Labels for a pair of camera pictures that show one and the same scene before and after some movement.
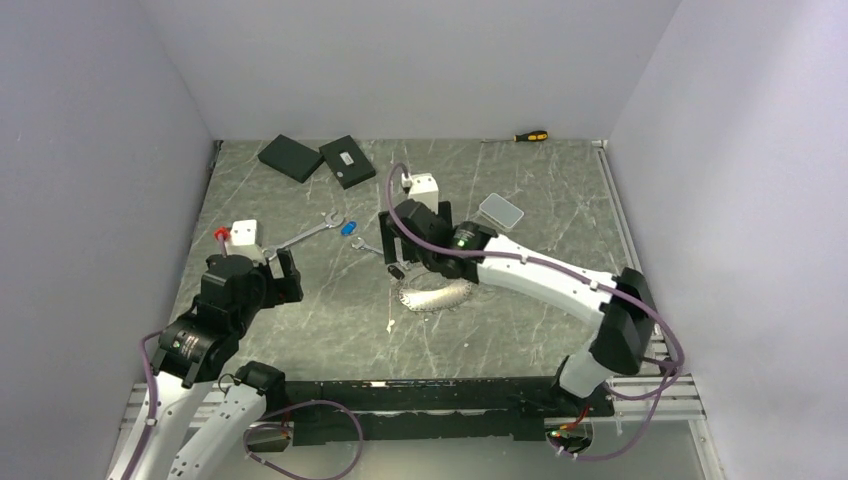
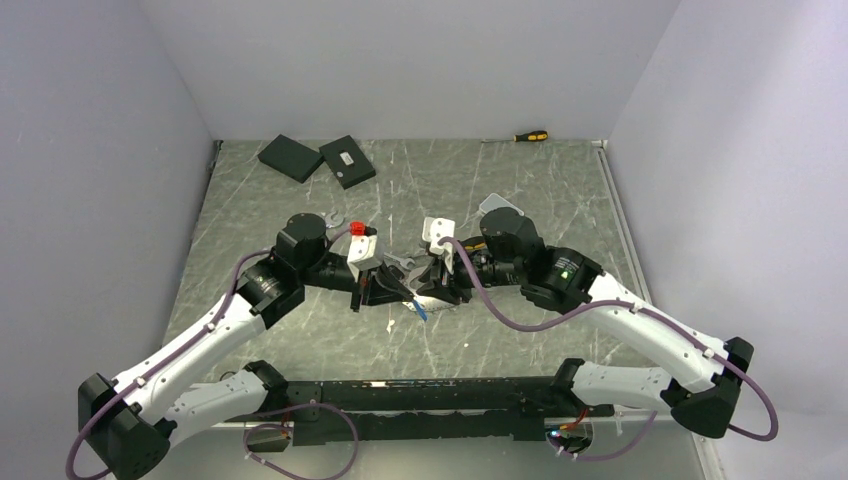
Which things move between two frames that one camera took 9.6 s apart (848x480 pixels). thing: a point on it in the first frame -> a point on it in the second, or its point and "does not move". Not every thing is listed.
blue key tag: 348,228 -> 421,310
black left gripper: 281,289 -> 378,293
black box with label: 348,163 does not move
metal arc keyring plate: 422,301 does not move
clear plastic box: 500,212 does not move
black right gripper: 389,245 -> 437,272
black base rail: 328,410 does not move
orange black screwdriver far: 527,136 does not move
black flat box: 290,158 does not move
